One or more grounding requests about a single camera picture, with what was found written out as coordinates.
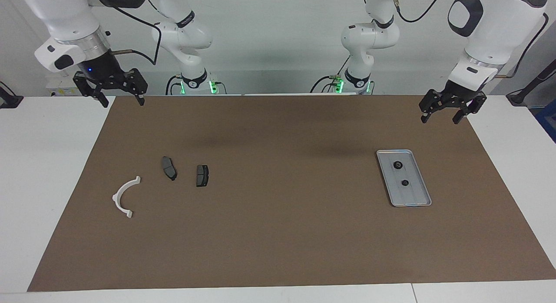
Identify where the white power strip box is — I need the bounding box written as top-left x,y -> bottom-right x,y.
46,73 -> 83,97

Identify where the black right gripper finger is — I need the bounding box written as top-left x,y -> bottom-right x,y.
126,68 -> 149,107
73,71 -> 109,108

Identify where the white semicircular bracket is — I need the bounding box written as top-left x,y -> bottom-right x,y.
112,176 -> 142,219

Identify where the silver metal tray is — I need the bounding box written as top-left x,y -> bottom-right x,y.
376,149 -> 433,207

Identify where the brown table mat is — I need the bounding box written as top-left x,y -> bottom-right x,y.
27,94 -> 556,292

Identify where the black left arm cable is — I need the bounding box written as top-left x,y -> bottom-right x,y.
391,0 -> 549,80

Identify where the black base cable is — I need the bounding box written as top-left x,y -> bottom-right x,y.
165,75 -> 227,96
310,55 -> 351,94

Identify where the blue crate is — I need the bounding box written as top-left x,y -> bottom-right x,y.
534,99 -> 556,143

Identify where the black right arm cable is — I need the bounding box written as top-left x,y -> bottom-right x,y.
89,0 -> 163,67

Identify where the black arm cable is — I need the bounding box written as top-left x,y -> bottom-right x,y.
391,0 -> 549,80
89,0 -> 163,67

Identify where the black table clamp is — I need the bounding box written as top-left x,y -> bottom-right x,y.
0,80 -> 24,109

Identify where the dark angled brake pad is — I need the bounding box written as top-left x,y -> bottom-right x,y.
161,156 -> 178,181

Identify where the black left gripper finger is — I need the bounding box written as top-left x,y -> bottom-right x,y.
453,95 -> 487,124
419,89 -> 442,123

